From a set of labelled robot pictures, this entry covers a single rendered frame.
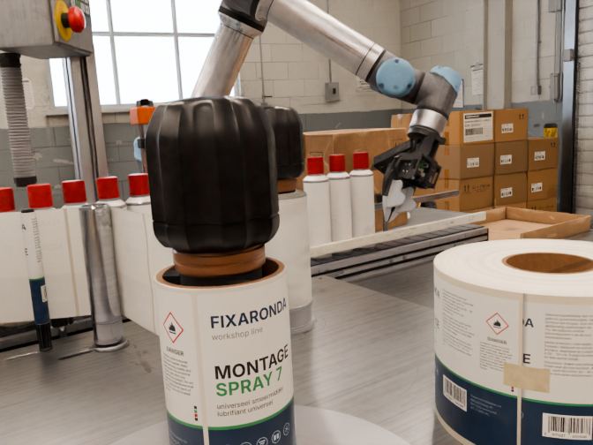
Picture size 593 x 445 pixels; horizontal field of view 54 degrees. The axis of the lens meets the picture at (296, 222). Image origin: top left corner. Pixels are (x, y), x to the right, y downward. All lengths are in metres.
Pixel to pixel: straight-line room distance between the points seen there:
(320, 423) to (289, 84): 6.56
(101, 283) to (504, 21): 5.89
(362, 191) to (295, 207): 0.48
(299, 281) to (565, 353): 0.39
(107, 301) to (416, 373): 0.39
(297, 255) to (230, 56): 0.74
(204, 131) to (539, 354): 0.30
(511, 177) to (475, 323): 4.46
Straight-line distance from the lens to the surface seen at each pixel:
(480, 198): 4.72
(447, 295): 0.52
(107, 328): 0.80
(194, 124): 0.35
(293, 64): 7.07
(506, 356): 0.50
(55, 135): 6.34
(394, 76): 1.21
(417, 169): 1.29
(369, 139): 1.54
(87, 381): 0.73
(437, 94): 1.35
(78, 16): 0.98
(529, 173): 5.12
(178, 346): 0.37
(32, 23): 0.98
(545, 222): 1.79
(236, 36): 1.41
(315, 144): 1.48
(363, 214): 1.23
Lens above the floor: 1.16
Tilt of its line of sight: 10 degrees down
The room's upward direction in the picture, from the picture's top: 3 degrees counter-clockwise
